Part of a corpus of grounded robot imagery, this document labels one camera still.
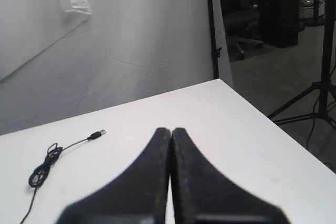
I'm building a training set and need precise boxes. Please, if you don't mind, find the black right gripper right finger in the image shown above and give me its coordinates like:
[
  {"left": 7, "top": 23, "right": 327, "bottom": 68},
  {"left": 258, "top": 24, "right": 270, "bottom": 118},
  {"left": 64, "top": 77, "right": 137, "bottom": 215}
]
[{"left": 171, "top": 128, "right": 289, "bottom": 223}]

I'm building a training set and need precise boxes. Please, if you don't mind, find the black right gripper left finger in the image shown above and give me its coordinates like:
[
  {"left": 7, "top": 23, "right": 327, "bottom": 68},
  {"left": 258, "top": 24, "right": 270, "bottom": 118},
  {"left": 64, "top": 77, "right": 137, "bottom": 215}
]
[{"left": 57, "top": 127, "right": 171, "bottom": 223}]

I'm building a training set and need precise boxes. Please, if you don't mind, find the black backdrop stand pole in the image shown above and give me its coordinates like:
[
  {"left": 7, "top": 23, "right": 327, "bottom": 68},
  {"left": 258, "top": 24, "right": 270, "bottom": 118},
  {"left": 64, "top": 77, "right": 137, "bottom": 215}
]
[{"left": 207, "top": 0, "right": 221, "bottom": 79}]

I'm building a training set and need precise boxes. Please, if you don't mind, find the black tripod light stand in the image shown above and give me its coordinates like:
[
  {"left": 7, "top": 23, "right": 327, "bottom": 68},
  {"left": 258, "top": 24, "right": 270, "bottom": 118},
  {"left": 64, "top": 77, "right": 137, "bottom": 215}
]
[{"left": 267, "top": 0, "right": 336, "bottom": 151}]

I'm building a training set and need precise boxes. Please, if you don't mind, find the grey fabric backdrop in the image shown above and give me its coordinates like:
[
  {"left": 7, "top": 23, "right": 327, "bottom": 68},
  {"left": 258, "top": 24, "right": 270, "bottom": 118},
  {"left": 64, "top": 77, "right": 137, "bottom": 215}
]
[{"left": 1, "top": 0, "right": 233, "bottom": 134}]

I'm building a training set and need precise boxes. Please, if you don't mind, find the dark office chair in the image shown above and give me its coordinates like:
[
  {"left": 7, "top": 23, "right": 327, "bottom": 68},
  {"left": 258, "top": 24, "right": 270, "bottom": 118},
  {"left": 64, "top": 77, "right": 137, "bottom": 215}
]
[{"left": 224, "top": 4, "right": 264, "bottom": 60}]

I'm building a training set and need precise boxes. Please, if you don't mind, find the black usb cable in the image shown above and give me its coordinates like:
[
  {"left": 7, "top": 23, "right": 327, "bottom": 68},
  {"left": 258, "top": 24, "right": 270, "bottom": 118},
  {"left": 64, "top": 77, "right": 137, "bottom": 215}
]
[{"left": 19, "top": 129, "right": 107, "bottom": 224}]

